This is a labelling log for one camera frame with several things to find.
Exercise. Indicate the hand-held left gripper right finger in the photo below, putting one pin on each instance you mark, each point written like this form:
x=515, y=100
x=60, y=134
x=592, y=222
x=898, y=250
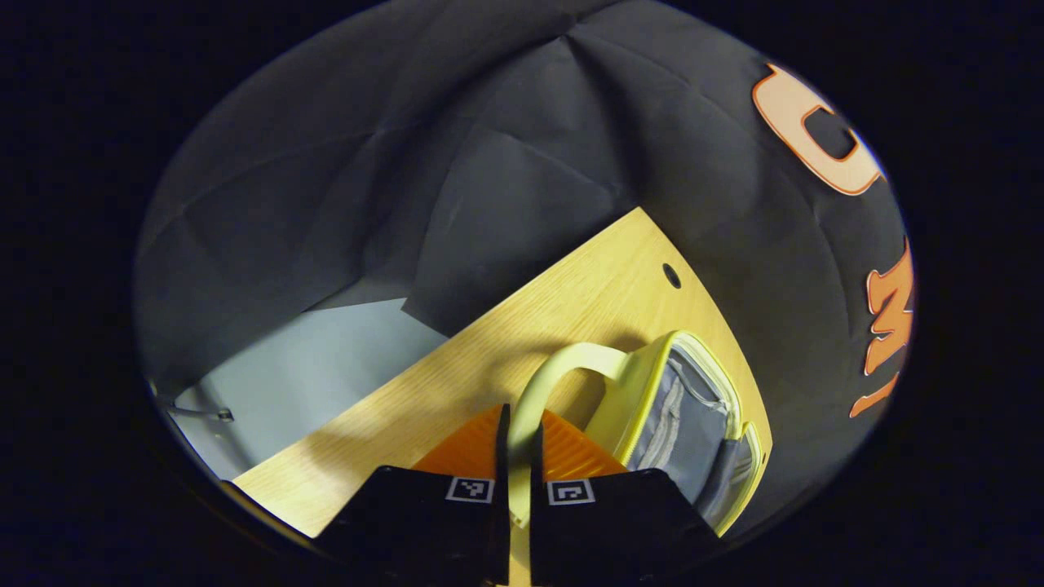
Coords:
x=538, y=530

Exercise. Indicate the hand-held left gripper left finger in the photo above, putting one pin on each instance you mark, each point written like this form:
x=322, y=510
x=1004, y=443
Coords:
x=502, y=522

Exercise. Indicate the pale yellow suitcase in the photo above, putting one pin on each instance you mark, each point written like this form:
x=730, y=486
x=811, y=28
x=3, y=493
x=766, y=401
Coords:
x=685, y=424

